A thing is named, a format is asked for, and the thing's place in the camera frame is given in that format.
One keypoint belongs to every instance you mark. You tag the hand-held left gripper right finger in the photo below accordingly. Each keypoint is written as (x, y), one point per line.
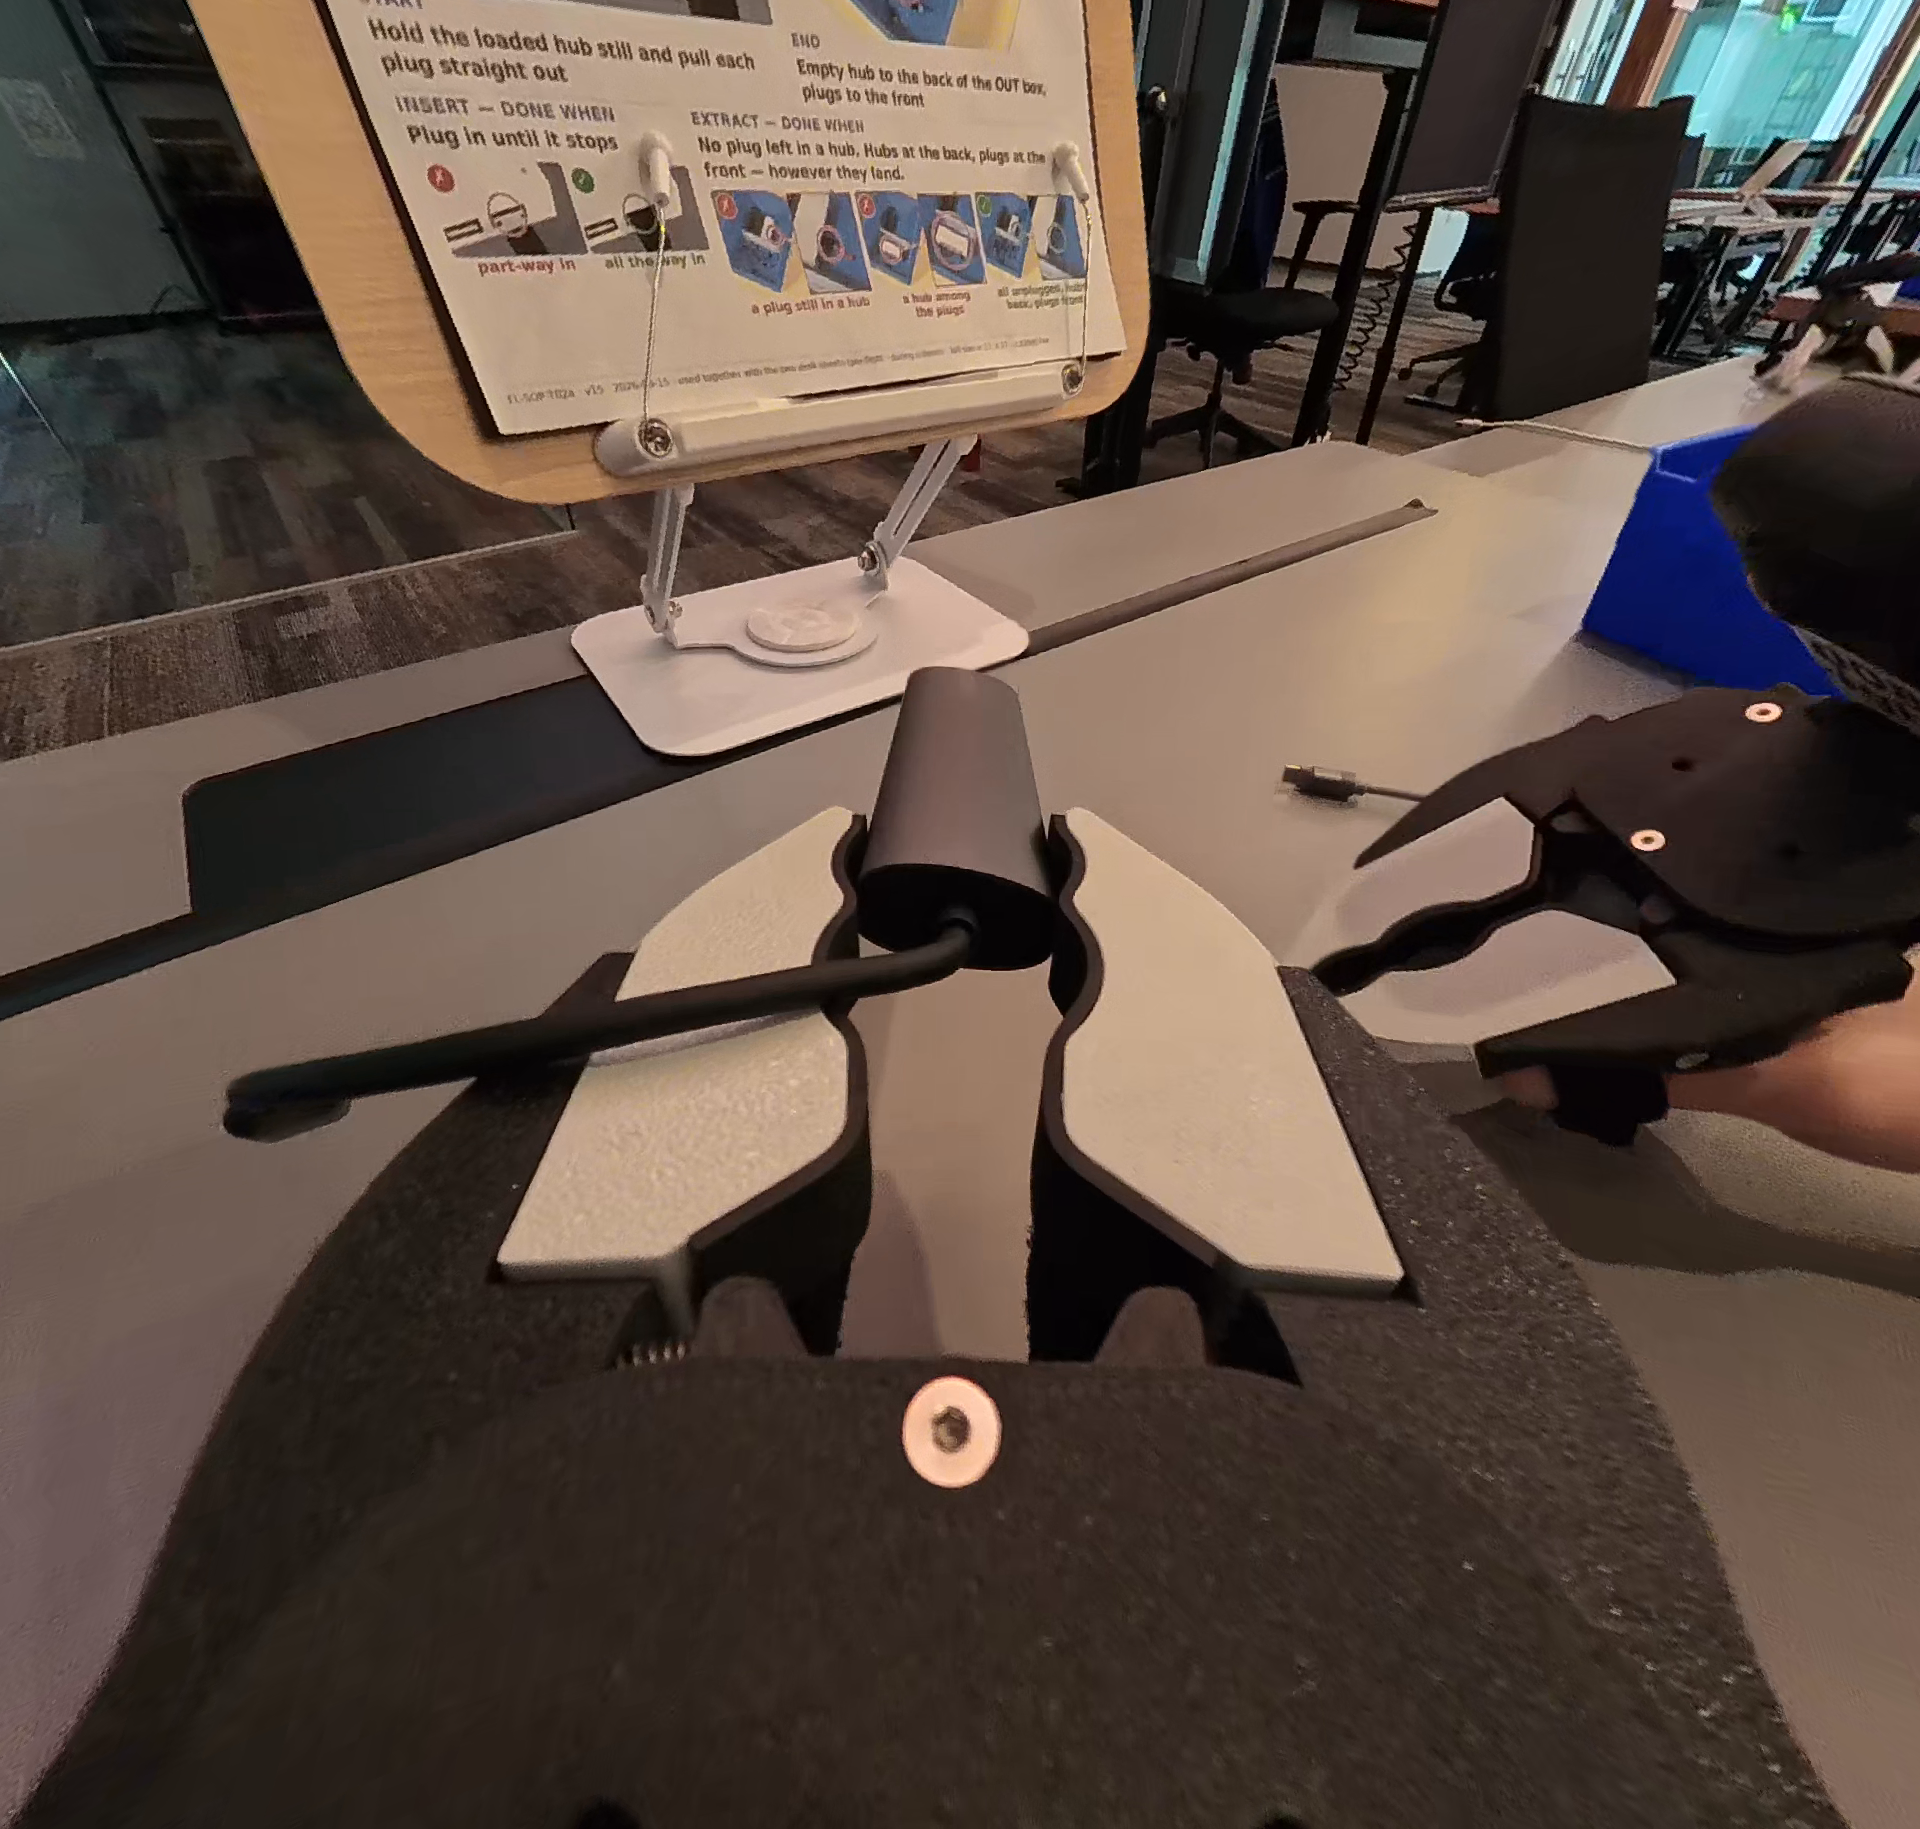
(1216, 1094)

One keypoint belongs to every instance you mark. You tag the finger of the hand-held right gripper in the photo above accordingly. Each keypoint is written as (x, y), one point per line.
(1476, 816)
(1500, 921)

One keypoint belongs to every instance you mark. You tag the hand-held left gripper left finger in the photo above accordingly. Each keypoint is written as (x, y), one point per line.
(690, 1155)

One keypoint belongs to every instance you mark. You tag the person's right hand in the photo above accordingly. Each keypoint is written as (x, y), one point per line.
(1815, 1086)

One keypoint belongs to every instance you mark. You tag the blue plastic bin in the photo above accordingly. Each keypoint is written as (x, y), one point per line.
(1680, 584)

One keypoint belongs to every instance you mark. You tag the black mesh swivel chair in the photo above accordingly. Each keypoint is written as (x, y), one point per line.
(1246, 312)

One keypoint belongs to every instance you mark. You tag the black computer monitor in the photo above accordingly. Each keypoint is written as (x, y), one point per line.
(1485, 74)

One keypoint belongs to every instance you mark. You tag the black framed cabinet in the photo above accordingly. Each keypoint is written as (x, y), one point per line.
(1216, 89)

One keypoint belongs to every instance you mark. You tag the printed instruction sheet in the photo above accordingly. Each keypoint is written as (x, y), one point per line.
(750, 312)

